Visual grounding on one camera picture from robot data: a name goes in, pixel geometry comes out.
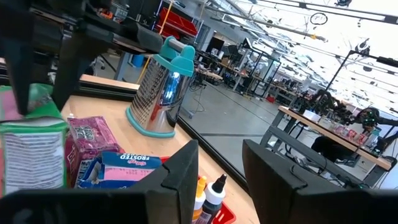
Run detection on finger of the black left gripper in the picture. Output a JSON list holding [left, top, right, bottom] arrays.
[[51, 30, 113, 111], [0, 34, 35, 115]]

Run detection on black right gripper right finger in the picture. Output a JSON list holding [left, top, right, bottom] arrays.
[[242, 139, 398, 224]]

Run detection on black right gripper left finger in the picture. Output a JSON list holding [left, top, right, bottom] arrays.
[[0, 139, 200, 224]]

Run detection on blue frosted flakes box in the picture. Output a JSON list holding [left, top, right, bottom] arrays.
[[76, 151, 162, 190]]

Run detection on purple raisin bran box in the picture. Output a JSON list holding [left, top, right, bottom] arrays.
[[64, 116, 125, 187]]

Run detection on green mini cereal box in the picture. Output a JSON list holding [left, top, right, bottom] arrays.
[[0, 83, 68, 197]]

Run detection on orange bottle yellow cap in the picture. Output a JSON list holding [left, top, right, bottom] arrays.
[[191, 175, 208, 224]]

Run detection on distant wooden robot table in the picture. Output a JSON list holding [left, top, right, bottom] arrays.
[[260, 105, 398, 187]]

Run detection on small red slotted basket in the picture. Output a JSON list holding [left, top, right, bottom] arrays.
[[211, 201, 237, 224]]

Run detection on dark bottle black tip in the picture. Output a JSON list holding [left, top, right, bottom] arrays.
[[195, 174, 228, 224]]

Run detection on shelf with red bins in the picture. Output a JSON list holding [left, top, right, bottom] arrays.
[[155, 6, 199, 40]]

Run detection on yellow hanging cable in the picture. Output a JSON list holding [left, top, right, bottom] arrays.
[[136, 0, 174, 85]]

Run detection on steel box grater teal handle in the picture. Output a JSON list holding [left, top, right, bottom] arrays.
[[126, 36, 197, 139]]

